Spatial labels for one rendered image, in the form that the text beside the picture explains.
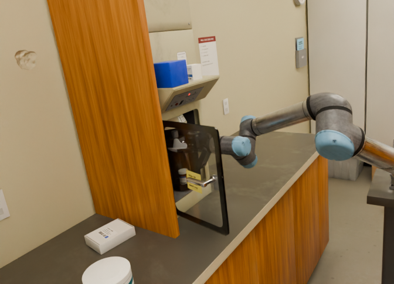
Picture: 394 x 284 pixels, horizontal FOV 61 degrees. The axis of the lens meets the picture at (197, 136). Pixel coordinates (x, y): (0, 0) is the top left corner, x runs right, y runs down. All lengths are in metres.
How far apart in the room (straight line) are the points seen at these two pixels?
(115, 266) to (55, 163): 0.68
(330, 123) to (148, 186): 0.70
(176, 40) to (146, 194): 0.63
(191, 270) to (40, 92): 0.91
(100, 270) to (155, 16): 0.89
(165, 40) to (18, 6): 0.57
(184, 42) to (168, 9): 0.15
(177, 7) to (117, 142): 0.60
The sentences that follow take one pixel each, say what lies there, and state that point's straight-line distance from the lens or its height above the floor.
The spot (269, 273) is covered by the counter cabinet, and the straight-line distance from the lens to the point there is 1.78.
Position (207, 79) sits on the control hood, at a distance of 1.37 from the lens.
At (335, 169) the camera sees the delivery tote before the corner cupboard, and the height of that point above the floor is 0.11.
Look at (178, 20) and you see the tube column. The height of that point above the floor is 1.75.
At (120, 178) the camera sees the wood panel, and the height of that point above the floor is 1.15.
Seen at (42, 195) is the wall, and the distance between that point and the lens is 1.55.
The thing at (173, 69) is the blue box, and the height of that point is 1.57.
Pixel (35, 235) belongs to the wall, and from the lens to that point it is 1.58.
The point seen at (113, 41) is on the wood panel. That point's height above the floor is 1.69.
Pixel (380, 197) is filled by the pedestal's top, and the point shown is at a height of 0.94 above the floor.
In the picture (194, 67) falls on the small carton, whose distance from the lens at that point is 1.36.
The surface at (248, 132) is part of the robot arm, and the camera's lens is 1.42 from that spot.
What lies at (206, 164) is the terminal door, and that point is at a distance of 1.15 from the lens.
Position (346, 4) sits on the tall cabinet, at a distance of 4.11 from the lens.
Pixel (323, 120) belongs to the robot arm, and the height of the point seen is 1.36.
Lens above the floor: 1.66
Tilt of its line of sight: 16 degrees down
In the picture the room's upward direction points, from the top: 7 degrees counter-clockwise
